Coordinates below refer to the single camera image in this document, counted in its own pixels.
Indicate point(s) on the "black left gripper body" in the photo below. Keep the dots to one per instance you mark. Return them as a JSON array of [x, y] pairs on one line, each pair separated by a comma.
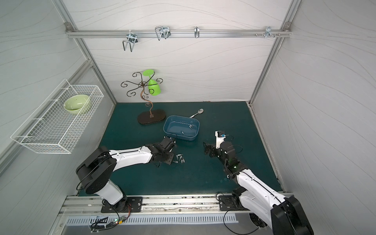
[[170, 158]]

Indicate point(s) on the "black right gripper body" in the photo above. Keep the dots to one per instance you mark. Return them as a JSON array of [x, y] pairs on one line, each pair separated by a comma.
[[212, 150]]

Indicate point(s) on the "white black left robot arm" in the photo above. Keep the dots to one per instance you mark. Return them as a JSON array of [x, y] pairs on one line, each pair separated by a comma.
[[95, 172]]

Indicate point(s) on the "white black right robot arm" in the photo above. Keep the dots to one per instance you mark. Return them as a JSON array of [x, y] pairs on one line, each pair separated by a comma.
[[284, 215]]

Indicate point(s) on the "blue plastic storage box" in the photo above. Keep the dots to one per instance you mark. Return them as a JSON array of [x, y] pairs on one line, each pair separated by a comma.
[[175, 124]]

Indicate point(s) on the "metal spoon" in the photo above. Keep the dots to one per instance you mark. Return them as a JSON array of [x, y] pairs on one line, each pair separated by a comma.
[[200, 111]]

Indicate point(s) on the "dark metal scroll cup stand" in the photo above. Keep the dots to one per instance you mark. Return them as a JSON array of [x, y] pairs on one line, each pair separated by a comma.
[[151, 116]]

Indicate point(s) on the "green plastic goblet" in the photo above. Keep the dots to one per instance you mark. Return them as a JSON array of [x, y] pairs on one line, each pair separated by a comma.
[[153, 86]]

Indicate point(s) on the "light green ceramic bowl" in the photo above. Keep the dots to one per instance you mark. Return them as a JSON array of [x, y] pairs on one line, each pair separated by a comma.
[[79, 104]]

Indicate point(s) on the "small metal hook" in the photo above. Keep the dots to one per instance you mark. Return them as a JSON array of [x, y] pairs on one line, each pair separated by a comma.
[[196, 32]]

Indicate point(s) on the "metal double hook left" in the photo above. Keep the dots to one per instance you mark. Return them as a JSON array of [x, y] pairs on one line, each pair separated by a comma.
[[130, 41]]

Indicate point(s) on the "metal double hook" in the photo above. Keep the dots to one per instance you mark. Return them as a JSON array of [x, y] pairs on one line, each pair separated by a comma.
[[130, 41], [162, 32]]

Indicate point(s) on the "metal double hook middle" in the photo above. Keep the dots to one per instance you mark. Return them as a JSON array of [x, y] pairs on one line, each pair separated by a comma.
[[162, 32]]

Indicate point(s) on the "metal hook right end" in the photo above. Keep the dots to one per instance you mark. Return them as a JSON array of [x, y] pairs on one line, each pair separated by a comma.
[[268, 33]]

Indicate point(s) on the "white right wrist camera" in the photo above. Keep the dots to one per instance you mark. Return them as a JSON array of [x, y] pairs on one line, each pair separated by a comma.
[[220, 138]]

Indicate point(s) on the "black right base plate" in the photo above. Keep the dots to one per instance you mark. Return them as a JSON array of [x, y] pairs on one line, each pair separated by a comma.
[[228, 203]]

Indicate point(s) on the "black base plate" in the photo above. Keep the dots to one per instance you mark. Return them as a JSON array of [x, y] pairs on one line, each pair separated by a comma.
[[130, 204], [228, 203]]

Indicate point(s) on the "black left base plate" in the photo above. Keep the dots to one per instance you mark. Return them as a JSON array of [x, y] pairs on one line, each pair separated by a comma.
[[130, 204]]

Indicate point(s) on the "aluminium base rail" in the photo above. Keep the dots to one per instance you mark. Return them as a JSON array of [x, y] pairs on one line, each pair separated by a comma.
[[151, 204]]

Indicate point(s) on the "white slotted cable duct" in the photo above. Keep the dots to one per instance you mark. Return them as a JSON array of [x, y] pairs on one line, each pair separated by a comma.
[[155, 219]]

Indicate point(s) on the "white wire basket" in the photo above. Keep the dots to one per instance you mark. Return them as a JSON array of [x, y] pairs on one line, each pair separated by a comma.
[[52, 130]]

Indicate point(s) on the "aluminium cross rail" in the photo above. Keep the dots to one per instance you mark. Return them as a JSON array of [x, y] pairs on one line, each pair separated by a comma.
[[150, 34]]

